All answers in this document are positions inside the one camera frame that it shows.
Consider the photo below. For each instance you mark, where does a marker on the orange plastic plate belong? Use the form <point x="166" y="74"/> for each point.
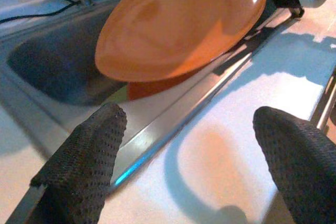
<point x="170" y="30"/>

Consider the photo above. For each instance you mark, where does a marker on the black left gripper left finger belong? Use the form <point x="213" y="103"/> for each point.
<point x="81" y="161"/>

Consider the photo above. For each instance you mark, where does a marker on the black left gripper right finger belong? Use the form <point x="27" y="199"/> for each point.
<point x="302" y="171"/>

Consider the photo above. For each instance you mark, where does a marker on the stainless steel sink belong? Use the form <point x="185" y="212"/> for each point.
<point x="52" y="58"/>

